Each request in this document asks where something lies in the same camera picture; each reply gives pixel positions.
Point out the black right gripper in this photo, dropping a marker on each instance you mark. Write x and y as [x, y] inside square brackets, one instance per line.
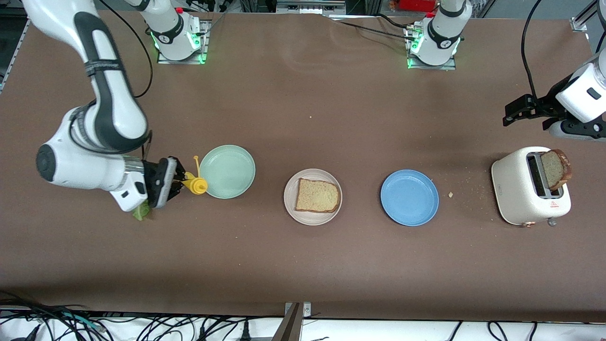
[152, 177]

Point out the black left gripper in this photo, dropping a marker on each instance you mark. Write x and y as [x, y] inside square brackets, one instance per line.
[548, 105]

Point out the yellow mustard squeeze bottle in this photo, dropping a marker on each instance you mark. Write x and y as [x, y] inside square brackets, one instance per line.
[198, 185]

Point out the green lettuce leaf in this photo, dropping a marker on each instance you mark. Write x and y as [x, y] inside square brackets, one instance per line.
[140, 213]

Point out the brown bread slice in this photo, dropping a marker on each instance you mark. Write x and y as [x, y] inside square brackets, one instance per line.
[317, 195]
[554, 168]

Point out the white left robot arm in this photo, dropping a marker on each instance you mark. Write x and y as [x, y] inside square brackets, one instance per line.
[584, 92]

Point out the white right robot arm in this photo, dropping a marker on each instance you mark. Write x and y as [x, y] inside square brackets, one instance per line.
[113, 113]

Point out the mint green plate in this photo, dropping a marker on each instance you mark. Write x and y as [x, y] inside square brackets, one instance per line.
[229, 171]

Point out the beige plate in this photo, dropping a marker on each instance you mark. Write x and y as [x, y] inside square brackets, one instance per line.
[312, 219]

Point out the blue plate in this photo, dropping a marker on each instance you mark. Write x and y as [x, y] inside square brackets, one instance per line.
[409, 198]

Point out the white two-slot toaster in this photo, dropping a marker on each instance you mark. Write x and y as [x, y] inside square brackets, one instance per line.
[511, 189]

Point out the red box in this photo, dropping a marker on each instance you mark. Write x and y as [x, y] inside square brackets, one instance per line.
[416, 4]

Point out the black power plug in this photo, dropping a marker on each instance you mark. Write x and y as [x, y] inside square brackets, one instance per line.
[245, 331]

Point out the grey equipment box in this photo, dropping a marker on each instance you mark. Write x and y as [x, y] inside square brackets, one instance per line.
[310, 5]

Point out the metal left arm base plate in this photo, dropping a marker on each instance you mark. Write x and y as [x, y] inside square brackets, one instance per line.
[433, 67]

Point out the aluminium frame profile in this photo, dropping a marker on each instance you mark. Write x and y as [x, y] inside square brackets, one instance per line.
[580, 22]

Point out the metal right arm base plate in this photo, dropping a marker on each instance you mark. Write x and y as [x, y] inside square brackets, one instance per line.
[206, 45]

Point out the metal table edge bracket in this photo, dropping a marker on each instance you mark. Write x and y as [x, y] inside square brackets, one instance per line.
[293, 324]

